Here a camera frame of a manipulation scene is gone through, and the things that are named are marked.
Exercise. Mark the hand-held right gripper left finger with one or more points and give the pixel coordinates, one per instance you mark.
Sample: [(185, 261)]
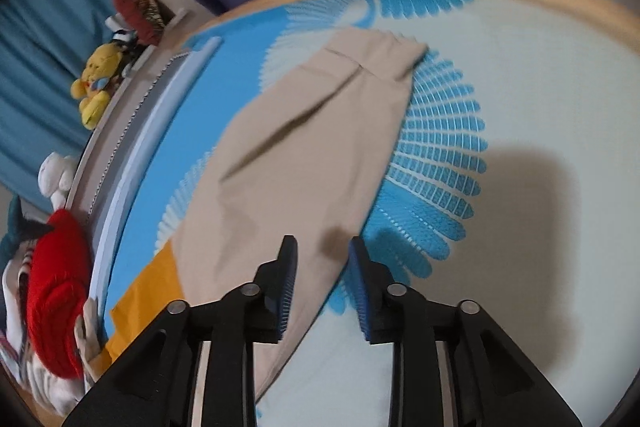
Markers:
[(285, 288)]

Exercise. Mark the red knitted garment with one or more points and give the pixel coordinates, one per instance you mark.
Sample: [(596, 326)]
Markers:
[(57, 297)]

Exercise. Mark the beige shirt with orange sleeves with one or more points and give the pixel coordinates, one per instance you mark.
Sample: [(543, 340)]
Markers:
[(300, 132)]

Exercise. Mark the blue patterned bed sheet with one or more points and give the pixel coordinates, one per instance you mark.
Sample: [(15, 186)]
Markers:
[(525, 107)]

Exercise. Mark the black and white striped plush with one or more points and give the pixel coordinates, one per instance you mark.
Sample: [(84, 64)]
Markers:
[(124, 37)]

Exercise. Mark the grey bed headboard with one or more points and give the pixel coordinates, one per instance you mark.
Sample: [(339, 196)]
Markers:
[(107, 147)]

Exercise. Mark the white plush toy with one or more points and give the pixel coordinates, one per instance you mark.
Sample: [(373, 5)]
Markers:
[(56, 177)]

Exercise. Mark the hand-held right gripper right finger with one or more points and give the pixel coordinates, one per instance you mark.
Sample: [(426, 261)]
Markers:
[(361, 293)]

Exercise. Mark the white folded blanket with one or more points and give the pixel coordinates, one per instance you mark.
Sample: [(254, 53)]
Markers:
[(47, 387)]

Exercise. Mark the yellow plush bear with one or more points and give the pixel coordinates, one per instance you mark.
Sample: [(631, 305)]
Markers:
[(97, 77)]

